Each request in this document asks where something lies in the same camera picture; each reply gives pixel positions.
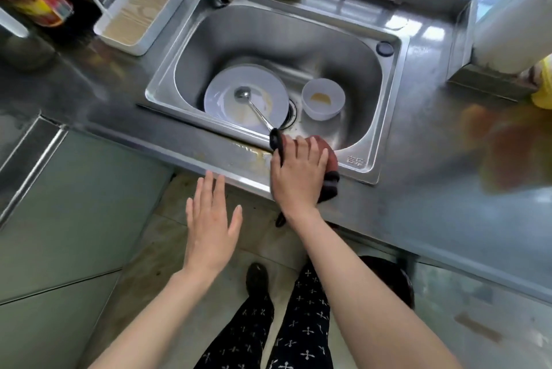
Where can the person's black left shoe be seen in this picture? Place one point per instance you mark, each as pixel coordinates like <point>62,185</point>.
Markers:
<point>257,282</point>

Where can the person's right leg patterned trousers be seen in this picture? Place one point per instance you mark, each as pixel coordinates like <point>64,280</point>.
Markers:
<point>302,321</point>

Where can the person's black right shoe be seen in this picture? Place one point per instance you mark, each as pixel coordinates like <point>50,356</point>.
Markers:
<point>390,280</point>

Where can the white pipe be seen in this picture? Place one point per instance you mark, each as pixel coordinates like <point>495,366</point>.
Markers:
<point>513,24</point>

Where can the person's left forearm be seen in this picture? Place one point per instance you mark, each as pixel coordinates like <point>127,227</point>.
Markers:
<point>159,321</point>

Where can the metal ladle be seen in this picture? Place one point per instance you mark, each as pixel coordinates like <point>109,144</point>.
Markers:
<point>254,110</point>

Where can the person's right hand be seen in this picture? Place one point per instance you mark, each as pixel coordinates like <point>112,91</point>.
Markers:
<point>297,179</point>

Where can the white round plate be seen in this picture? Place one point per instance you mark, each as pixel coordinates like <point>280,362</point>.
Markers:
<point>233,99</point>

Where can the person's left little finger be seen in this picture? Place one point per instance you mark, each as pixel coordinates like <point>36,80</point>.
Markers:
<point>189,211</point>

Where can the person's right thumb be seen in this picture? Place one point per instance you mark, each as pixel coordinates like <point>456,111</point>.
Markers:
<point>274,168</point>

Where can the person's right little finger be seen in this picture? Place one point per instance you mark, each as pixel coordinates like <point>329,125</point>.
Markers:
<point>323,164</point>

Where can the person's left leg patterned trousers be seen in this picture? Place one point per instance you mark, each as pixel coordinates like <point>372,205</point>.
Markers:
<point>241,338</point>

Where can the person's black shoe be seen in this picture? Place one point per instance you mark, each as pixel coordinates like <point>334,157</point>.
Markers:
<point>257,282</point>
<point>390,280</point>

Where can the metal sink drain strainer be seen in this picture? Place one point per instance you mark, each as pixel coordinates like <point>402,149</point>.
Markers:
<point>292,113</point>

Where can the yellow container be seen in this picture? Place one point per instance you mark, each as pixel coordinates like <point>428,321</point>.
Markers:
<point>544,88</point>

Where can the person's leg patterned trousers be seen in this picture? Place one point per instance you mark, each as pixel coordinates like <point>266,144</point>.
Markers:
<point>302,321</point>
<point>241,338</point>

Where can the small white bowl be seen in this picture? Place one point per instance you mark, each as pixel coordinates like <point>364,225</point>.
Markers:
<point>323,99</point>

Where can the stainless steel sink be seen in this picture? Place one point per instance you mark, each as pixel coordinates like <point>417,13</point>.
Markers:
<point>336,93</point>

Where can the person's right forearm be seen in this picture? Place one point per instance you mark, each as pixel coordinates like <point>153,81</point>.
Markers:
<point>366,291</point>

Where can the person's left hand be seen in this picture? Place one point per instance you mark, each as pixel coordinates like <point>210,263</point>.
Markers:
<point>209,230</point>

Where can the dark round sink cap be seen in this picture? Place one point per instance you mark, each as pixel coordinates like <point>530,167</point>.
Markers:
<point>384,49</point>

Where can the glossy grey cabinet door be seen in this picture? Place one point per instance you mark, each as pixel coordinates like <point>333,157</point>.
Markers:
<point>483,321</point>

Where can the person's left thumb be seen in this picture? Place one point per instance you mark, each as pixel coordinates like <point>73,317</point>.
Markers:
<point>236,221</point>

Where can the dark red cleaning cloth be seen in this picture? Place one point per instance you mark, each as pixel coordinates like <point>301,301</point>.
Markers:
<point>333,166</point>

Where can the person's left middle finger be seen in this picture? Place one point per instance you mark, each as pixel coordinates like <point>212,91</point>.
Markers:
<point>209,193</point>

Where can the white tray with wooden lid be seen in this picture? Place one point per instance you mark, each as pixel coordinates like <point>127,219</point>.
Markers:
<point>140,11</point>

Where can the pale green cabinet door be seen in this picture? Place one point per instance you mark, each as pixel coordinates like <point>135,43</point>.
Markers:
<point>73,209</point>
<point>47,325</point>

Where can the person's right middle finger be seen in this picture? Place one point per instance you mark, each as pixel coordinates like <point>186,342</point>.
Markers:
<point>303,149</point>

